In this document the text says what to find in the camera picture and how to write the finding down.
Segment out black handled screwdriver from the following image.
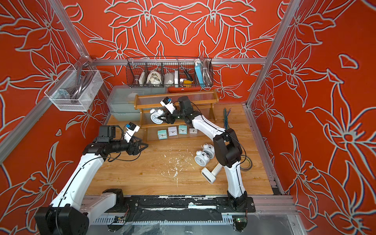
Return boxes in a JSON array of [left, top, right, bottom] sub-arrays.
[[176, 58, 193, 81]]

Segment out wooden two-tier shelf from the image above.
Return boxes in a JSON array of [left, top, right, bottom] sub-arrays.
[[134, 91, 219, 128]]

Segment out black wire wall basket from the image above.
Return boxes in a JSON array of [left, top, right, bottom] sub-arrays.
[[126, 57, 214, 89]]

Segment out white twin-bell clock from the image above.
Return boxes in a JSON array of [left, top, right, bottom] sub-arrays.
[[194, 150, 210, 167], [203, 144, 215, 160], [150, 108, 164, 124]]

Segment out white digital clock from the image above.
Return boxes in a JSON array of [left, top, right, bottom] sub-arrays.
[[201, 167, 216, 184]]

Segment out white square alarm clock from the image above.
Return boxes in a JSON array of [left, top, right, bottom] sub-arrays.
[[167, 126, 178, 137]]

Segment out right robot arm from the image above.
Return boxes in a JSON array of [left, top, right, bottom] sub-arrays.
[[158, 96, 247, 212]]

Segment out mint square alarm clock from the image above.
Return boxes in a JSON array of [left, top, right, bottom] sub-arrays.
[[157, 130, 168, 140]]

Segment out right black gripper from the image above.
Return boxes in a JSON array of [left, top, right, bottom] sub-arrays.
[[158, 109, 187, 125]]

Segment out white twin-bell clock front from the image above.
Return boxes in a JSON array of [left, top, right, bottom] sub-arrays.
[[150, 108, 164, 124]]

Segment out grey hoses in basket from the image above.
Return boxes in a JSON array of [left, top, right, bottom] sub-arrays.
[[63, 57, 94, 100]]

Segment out green blue twist ties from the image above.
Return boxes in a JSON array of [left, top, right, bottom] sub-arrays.
[[223, 108, 231, 129]]

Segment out light blue box in basket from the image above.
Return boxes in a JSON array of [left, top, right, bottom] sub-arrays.
[[194, 58, 205, 88]]

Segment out translucent plastic storage box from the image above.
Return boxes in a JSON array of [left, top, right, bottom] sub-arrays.
[[107, 85, 167, 121]]

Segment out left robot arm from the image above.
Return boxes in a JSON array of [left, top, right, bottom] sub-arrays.
[[34, 122, 148, 235]]

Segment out white cloth bundle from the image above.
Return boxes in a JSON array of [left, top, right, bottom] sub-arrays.
[[146, 70, 163, 85]]

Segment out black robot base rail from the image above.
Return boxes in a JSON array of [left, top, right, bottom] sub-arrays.
[[99, 195, 256, 222]]

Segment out white mesh wall basket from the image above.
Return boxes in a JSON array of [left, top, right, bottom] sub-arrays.
[[45, 65, 104, 112]]

